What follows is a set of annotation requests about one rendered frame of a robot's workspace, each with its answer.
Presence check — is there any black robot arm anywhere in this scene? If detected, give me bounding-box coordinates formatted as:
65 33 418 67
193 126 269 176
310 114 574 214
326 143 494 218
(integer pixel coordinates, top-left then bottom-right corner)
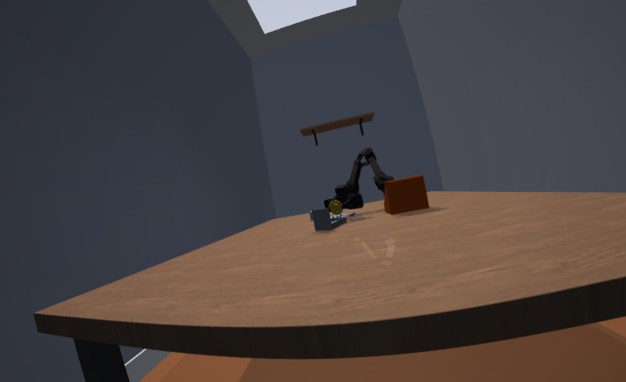
332 148 394 201

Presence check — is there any yellow plate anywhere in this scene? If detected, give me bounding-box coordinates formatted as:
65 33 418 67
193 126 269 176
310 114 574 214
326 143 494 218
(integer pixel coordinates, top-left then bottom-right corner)
329 201 343 215

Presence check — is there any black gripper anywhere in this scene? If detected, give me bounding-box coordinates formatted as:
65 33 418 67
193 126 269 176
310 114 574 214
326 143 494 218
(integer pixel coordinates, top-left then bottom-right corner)
324 194 363 212

